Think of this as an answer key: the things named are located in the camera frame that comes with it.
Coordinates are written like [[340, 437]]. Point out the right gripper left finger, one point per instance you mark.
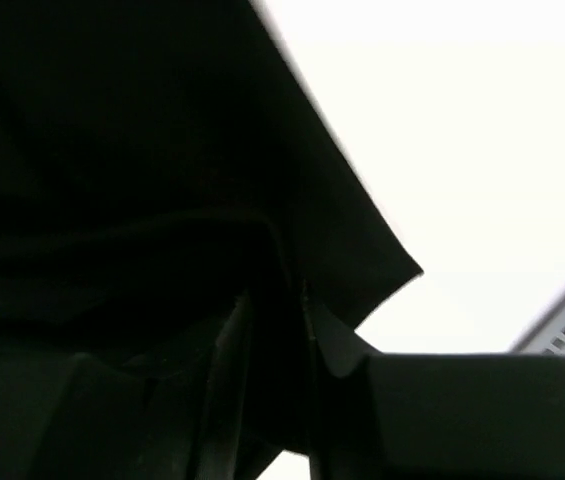
[[173, 413]]

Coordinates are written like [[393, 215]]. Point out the black skirt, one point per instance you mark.
[[159, 160]]

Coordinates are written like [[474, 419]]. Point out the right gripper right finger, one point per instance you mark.
[[378, 415]]

